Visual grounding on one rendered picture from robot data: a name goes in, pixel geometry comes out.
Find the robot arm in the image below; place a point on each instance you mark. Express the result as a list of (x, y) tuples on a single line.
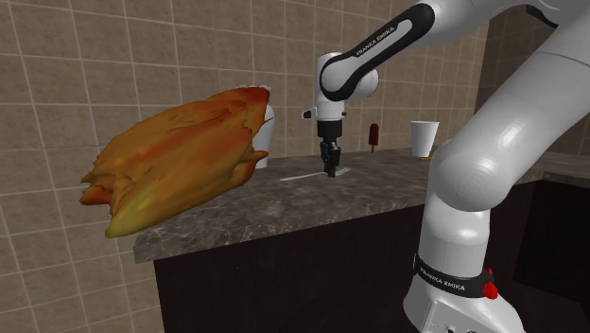
[(502, 138)]

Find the white paper cup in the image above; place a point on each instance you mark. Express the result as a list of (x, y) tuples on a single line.
[(423, 138)]

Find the orange yellow leafy plant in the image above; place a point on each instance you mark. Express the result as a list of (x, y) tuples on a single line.
[(175, 157)]

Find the white vase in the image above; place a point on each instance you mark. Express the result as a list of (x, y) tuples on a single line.
[(266, 138)]

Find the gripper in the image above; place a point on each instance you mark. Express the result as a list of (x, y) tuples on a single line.
[(329, 129)]

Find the white flat utensil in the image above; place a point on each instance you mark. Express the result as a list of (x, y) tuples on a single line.
[(302, 176)]

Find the dark red ice lolly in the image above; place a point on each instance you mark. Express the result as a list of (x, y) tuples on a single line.
[(373, 133)]

